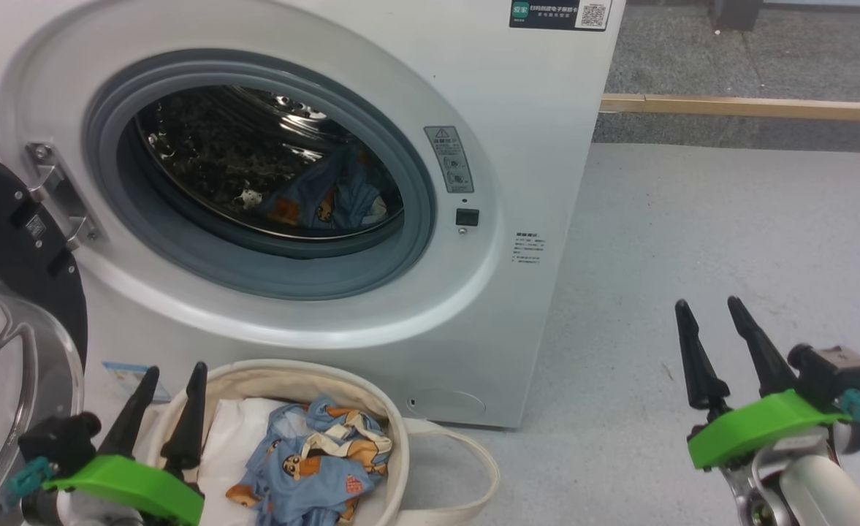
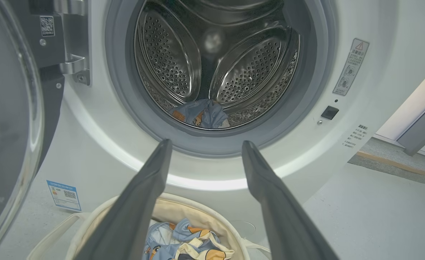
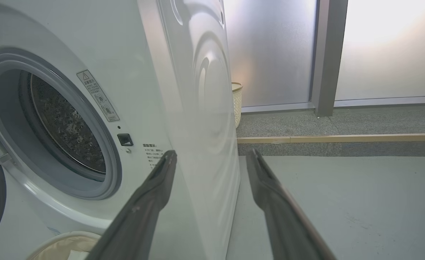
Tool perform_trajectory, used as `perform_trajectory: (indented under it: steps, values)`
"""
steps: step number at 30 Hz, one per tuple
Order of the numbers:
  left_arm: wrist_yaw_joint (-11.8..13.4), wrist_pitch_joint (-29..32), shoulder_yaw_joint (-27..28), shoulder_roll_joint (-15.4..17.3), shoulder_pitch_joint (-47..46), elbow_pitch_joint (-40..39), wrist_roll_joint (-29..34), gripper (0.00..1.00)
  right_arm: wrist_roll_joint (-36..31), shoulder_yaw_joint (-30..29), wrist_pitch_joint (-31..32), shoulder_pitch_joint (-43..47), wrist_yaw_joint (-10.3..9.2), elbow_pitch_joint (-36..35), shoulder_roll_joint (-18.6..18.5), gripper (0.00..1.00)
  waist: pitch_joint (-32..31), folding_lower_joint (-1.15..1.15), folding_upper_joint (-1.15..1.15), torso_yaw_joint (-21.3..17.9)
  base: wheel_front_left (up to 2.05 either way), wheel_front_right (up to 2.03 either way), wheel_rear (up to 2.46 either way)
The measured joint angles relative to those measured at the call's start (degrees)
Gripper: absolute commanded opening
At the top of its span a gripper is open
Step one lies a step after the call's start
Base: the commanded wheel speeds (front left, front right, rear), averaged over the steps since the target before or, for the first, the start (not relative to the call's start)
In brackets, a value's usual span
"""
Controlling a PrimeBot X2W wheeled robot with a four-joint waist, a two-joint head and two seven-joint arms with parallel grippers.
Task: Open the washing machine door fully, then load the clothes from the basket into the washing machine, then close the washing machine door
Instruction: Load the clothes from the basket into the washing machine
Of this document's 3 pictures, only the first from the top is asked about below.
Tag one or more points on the small printed text label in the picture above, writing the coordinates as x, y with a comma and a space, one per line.
529, 248

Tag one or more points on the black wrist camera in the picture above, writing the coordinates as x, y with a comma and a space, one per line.
835, 372
61, 442

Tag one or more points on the steel washing machine drum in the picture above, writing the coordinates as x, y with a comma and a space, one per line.
203, 146

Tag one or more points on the white front-load washing machine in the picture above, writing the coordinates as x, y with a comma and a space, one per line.
532, 146

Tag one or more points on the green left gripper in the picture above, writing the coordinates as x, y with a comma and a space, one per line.
137, 486

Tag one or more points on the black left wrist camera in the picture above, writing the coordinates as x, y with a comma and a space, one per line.
61, 442

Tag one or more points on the black door latch slot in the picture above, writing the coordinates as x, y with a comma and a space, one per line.
467, 217

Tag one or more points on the blue energy label sticker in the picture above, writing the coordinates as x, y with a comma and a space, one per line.
126, 376

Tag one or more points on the metal door hinge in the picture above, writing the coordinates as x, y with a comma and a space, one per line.
61, 193

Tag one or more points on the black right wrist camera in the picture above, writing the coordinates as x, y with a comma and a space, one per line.
835, 372

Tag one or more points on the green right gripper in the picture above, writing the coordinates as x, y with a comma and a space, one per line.
758, 427

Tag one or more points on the black QR code sticker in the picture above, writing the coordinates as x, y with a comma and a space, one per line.
546, 14

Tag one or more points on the dark grey furniture base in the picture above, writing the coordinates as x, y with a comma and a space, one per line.
735, 13

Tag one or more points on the white padding cloth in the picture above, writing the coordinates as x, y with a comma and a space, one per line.
229, 438

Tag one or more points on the round white filter cover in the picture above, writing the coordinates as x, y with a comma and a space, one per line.
444, 404

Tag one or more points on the grey warning label sticker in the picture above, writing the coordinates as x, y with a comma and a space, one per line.
449, 161

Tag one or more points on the blue cartoon print garment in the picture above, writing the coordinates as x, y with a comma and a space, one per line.
305, 475
335, 197

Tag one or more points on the cream canvas laundry basket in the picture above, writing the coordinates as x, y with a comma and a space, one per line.
276, 376

